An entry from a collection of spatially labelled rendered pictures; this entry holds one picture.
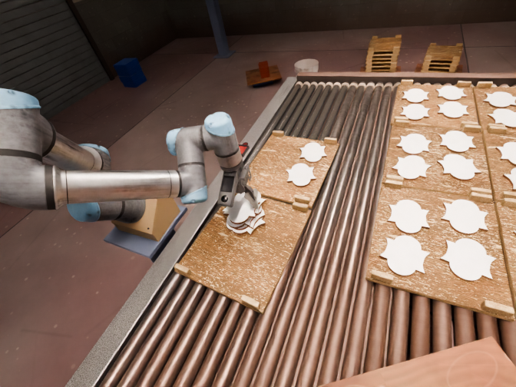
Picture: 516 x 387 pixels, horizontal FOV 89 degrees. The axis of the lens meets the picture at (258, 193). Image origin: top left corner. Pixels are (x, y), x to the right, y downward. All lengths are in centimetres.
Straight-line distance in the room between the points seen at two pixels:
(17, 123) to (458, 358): 100
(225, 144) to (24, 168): 44
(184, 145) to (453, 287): 84
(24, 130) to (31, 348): 200
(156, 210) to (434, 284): 97
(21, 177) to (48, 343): 189
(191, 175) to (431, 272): 74
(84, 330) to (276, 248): 170
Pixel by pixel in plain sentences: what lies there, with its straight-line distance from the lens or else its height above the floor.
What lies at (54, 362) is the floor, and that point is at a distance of 238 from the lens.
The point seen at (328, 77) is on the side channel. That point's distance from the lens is 193.
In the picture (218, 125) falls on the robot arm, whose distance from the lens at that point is 73.
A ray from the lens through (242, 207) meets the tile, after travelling 95.
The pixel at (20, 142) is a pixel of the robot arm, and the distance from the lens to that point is 70.
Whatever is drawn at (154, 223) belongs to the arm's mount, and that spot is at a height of 95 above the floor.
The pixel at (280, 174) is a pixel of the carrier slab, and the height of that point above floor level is 94.
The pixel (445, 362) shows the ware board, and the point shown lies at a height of 104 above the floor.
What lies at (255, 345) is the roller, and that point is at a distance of 84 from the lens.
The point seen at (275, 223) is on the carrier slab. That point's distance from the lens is 99.
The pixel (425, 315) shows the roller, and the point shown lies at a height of 92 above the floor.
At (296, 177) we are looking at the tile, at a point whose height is 95.
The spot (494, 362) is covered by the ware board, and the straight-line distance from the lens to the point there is 78.
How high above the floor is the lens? 172
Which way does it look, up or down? 45 degrees down
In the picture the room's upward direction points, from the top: 13 degrees counter-clockwise
